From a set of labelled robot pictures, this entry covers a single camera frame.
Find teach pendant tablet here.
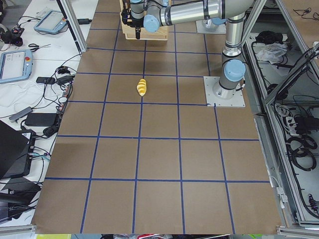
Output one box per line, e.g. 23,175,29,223
0,49,33,84
33,10,67,34

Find aluminium frame post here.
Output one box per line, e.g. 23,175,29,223
56,0,87,54

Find grey usb hub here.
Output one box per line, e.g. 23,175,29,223
9,107,33,121

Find lower teach pendant tablet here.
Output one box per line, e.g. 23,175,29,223
0,49,33,84

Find coiled black cables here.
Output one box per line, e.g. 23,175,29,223
285,134,319,172

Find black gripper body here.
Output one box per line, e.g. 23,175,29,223
121,8,144,28

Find wooden drawer cabinet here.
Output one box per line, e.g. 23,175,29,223
120,0,170,41

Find yellow toy croissant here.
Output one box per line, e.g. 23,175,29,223
137,79,147,97

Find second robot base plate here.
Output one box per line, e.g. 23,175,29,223
196,19,226,34

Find upper teach pendant tablet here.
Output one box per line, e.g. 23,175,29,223
33,10,67,34

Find black laptop computer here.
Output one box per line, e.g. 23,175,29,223
0,121,35,179

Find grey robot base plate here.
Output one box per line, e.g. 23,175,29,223
203,76,246,108

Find black scissors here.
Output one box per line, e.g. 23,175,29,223
28,43,51,52

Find white crumpled cloth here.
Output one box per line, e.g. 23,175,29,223
256,43,288,64

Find black power adapter brick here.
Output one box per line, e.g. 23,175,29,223
25,113,57,126

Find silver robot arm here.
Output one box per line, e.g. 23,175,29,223
120,0,246,104

